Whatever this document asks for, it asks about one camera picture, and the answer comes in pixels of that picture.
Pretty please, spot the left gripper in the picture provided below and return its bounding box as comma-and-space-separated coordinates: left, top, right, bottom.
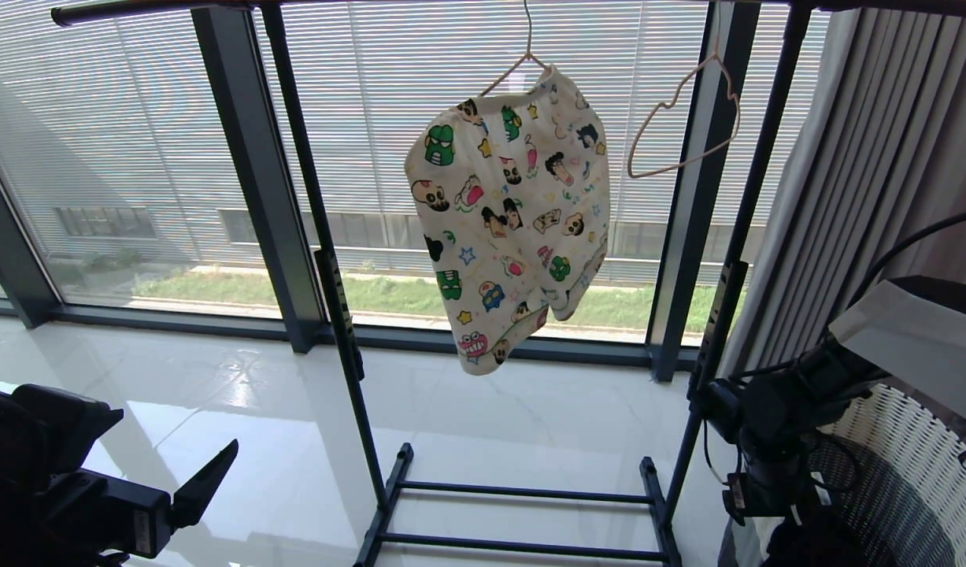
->
65, 439, 239, 561

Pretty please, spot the cream printed garment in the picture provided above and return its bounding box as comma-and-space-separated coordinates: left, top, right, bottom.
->
404, 63, 612, 376

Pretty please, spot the pink clothes hanger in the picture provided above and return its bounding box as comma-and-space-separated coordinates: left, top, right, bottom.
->
627, 0, 742, 180
479, 0, 548, 99

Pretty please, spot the black clothes rack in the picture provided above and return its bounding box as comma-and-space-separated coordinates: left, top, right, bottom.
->
51, 0, 966, 567

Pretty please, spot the white laundry basket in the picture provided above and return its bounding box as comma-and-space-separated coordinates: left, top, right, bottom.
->
719, 384, 966, 567

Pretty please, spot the window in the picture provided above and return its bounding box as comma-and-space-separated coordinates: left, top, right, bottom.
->
0, 0, 834, 383

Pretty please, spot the beige curtain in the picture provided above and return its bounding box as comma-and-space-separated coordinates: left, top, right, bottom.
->
719, 8, 966, 442

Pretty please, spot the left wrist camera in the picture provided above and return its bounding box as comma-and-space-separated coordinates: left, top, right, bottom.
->
10, 384, 125, 477

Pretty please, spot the black cable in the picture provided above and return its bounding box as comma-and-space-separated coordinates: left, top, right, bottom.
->
845, 206, 966, 316

